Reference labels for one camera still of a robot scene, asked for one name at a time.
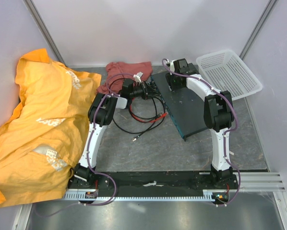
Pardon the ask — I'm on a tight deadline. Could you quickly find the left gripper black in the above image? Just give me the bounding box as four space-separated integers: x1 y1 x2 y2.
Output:
130 81 160 100

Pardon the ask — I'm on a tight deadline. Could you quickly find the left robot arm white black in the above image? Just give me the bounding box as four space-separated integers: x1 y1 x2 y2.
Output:
74 79 157 188

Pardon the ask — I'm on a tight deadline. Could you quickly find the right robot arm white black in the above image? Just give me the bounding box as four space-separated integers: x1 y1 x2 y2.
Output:
162 58 236 189

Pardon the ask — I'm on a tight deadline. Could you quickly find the red cloth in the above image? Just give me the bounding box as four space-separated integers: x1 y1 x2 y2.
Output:
97 61 153 94

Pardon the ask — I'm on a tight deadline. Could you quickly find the white plastic basket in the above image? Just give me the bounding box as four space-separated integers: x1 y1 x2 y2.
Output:
196 49 263 101

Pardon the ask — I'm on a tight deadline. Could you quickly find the orange cloth bag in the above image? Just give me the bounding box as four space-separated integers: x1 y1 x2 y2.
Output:
0 49 101 208

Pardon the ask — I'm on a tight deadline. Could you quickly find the black ethernet cable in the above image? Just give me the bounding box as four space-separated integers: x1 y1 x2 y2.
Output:
130 83 169 123

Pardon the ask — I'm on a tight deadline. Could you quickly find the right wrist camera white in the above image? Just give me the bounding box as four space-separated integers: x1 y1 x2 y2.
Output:
167 60 178 72

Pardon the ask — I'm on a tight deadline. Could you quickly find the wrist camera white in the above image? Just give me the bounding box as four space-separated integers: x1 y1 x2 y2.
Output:
167 60 178 72
133 72 143 83

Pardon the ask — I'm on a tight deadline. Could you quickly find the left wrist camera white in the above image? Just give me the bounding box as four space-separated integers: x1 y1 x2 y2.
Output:
133 72 143 83

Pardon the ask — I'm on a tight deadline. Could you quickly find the dark network switch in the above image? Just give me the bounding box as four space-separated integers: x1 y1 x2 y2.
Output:
151 71 207 140

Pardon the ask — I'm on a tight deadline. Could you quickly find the red ethernet cable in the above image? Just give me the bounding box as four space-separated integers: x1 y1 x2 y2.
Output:
129 82 168 123

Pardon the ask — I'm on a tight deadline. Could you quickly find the black braided cable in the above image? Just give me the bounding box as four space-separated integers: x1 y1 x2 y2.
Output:
108 78 166 143

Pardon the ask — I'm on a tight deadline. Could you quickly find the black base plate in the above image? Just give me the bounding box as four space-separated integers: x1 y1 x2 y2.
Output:
66 170 240 198

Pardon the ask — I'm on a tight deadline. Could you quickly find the aluminium frame rail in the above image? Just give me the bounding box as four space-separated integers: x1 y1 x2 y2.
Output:
239 172 285 192

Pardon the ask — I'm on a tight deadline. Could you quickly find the white cable duct rail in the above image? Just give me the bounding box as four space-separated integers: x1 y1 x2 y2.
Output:
62 189 228 202

